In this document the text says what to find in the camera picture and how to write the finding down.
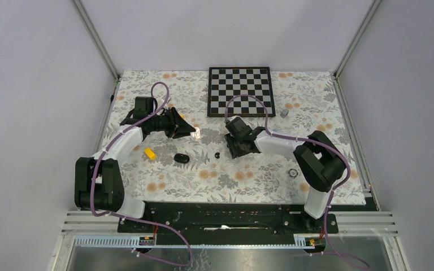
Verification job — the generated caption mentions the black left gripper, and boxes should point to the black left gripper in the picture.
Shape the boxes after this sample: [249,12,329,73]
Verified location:
[148,107,196,139]

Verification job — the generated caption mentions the white earbud charging case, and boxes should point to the white earbud charging case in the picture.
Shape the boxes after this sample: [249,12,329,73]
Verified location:
[190,127,201,139]

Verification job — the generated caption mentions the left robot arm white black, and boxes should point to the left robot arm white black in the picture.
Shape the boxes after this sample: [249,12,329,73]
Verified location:
[74,97,196,232]

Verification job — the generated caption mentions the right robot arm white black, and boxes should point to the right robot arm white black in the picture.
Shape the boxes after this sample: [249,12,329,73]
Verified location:
[225,116,351,233]

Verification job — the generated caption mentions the black oval earbud case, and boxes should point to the black oval earbud case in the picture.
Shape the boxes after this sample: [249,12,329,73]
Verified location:
[173,153,190,164]

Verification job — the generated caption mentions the yellow block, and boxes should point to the yellow block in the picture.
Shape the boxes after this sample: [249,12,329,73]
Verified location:
[144,148,157,160]

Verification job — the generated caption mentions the floral patterned table mat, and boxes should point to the floral patterned table mat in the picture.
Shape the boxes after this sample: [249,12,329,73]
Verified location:
[102,71,365,205]

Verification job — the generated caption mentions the small grey cube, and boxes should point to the small grey cube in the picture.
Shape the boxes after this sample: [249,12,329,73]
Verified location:
[280,109,289,118]

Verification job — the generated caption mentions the black white checkerboard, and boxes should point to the black white checkerboard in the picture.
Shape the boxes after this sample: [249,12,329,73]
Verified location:
[207,67,276,117]

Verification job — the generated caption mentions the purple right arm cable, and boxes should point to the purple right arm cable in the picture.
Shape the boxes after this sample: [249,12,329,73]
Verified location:
[225,94,371,271]

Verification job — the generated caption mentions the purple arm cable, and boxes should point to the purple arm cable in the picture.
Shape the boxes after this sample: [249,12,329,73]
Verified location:
[89,81,194,268]
[225,94,371,271]

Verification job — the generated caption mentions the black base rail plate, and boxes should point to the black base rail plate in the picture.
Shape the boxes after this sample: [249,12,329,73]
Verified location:
[118,202,339,244]

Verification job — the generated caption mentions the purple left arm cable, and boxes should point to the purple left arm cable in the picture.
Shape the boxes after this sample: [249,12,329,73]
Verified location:
[89,81,194,268]

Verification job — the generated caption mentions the slotted grey cable duct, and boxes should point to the slotted grey cable duct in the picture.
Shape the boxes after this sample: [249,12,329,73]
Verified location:
[75,235,326,250]

